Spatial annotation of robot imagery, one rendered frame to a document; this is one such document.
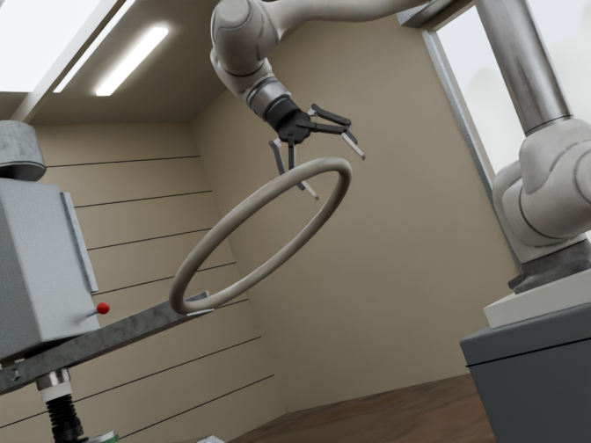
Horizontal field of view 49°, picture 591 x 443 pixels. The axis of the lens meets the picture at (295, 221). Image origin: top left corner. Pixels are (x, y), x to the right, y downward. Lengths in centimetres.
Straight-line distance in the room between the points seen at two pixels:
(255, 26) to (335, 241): 590
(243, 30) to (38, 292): 79
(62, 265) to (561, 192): 118
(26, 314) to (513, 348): 109
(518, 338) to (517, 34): 62
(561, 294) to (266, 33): 79
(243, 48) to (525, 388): 91
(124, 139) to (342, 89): 283
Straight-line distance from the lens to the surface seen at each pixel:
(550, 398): 145
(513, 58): 141
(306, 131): 143
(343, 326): 731
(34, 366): 170
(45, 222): 176
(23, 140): 179
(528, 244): 151
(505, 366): 147
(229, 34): 132
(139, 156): 821
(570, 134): 134
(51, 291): 169
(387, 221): 666
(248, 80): 145
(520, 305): 146
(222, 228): 118
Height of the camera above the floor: 94
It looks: 9 degrees up
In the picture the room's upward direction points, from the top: 20 degrees counter-clockwise
